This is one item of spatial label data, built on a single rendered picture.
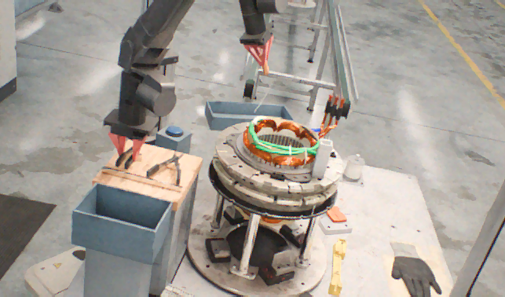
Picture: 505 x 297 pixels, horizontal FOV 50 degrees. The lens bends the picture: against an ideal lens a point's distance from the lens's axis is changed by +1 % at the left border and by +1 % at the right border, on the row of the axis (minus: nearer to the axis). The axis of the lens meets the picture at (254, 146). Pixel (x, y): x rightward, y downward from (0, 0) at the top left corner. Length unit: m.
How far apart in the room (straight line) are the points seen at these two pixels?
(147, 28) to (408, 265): 0.98
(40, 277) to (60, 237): 0.59
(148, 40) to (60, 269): 1.28
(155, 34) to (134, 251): 0.42
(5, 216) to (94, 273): 1.68
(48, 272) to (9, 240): 0.58
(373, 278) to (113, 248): 0.74
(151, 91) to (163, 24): 0.13
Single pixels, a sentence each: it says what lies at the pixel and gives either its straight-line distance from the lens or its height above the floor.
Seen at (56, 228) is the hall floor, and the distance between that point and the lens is 2.76.
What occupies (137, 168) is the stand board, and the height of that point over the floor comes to 1.07.
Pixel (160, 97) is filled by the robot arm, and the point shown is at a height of 1.28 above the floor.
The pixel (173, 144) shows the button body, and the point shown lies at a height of 1.02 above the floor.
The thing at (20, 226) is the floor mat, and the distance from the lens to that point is 2.76.
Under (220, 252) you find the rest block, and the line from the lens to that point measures 1.38.
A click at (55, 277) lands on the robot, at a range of 2.13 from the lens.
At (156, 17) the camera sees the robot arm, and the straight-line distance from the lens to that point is 1.03.
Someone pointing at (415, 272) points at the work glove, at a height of 0.80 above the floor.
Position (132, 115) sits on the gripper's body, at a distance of 1.13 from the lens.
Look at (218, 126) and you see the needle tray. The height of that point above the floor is 1.04.
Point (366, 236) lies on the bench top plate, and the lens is 1.67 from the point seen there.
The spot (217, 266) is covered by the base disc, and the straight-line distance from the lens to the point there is 1.39.
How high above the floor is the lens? 1.72
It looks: 28 degrees down
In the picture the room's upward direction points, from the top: 12 degrees clockwise
